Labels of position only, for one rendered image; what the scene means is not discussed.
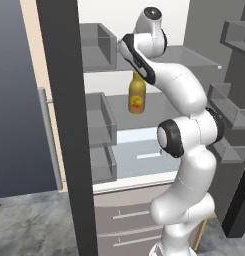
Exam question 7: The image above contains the grey open fridge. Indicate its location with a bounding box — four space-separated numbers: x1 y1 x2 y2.
77 0 228 256

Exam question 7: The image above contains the dark fridge door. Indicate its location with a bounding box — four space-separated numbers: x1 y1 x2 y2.
35 0 118 256

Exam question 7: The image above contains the grey fridge drawer front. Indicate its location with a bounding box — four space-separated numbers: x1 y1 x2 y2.
93 183 177 237
96 225 169 256

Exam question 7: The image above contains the amber glass bottle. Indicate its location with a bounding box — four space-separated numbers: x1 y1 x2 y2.
127 70 147 115

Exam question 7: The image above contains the beige cabinet side panel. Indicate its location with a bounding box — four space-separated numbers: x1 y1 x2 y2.
19 0 69 193

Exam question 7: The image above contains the wooden stool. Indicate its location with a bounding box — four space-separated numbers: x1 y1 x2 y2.
193 211 218 252

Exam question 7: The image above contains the grey fridge door handle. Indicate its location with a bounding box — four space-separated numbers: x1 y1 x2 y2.
37 87 64 192

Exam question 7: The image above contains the silver drawer handle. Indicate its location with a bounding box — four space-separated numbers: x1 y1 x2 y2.
112 210 152 221
113 234 162 248

